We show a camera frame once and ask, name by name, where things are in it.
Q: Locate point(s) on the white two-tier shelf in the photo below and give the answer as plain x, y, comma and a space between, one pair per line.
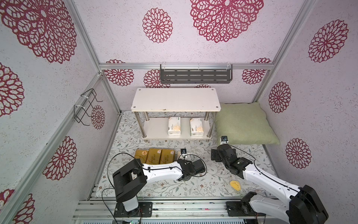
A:
174, 100

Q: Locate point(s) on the green cushion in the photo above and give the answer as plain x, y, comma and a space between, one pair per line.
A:
244, 124

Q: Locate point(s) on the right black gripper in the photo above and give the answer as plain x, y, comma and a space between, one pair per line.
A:
219, 154

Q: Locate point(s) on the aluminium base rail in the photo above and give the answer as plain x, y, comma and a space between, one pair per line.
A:
176, 209

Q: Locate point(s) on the black wire wall rack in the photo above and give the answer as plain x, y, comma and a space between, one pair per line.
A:
81, 110

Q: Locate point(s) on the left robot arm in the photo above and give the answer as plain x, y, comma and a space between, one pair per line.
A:
129, 180

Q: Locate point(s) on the grey slotted wall shelf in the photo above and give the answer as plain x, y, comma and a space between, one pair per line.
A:
195, 76

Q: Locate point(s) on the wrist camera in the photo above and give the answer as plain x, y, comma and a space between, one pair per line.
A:
224, 140
183, 153

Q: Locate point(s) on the gold tissue pack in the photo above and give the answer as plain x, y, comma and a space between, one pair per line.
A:
153, 157
167, 156
142, 155

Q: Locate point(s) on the gold tissue pack middle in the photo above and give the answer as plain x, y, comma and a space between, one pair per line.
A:
153, 157

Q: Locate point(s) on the floral patterned floor mat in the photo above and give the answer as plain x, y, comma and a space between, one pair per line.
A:
215, 183

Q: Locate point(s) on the gold tissue pack right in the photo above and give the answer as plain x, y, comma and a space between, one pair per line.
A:
167, 156

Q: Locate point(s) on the gold tissue pack left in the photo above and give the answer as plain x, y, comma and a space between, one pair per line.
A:
142, 155

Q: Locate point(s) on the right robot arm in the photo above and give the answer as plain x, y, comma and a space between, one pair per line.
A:
293, 204

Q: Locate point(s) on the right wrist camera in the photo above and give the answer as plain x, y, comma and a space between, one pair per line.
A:
224, 140

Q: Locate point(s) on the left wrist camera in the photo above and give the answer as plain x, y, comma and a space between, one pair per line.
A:
183, 153

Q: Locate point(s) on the yellow sponge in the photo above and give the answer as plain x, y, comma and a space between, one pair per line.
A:
235, 185

